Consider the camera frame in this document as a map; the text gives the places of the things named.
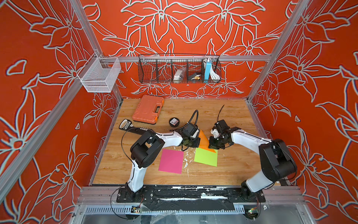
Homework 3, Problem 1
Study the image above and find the green square paper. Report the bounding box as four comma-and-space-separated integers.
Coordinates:
194, 148, 218, 167

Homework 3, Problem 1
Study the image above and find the black wire wall basket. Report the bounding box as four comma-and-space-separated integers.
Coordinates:
138, 53, 222, 84

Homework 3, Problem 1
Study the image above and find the orange plastic tool case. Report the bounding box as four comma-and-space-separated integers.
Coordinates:
132, 95, 164, 125

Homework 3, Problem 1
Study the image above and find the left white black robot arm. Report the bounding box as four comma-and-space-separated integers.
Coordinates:
126, 129, 200, 194

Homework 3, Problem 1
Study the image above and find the black round tape disc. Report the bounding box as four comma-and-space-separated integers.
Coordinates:
169, 117, 180, 128

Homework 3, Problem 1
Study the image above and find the black small box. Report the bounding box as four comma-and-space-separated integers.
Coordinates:
187, 72, 202, 81

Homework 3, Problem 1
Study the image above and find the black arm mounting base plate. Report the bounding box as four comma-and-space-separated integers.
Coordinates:
115, 185, 266, 203

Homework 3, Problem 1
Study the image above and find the clear plastic bag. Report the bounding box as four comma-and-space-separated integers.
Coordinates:
173, 68, 186, 84

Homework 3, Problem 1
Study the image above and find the clear plastic wall bin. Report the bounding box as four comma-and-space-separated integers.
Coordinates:
78, 57, 122, 93

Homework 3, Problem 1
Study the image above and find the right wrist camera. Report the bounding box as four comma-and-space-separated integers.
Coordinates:
211, 119, 231, 139

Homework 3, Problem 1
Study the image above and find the orange square paper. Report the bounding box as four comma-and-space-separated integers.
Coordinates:
199, 130, 217, 153

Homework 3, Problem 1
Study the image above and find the pink square paper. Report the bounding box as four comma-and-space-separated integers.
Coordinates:
158, 149, 184, 174

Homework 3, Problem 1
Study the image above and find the white cable bundle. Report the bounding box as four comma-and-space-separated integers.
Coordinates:
210, 67, 221, 83

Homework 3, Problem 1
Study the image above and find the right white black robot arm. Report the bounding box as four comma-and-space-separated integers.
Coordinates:
209, 128, 297, 193

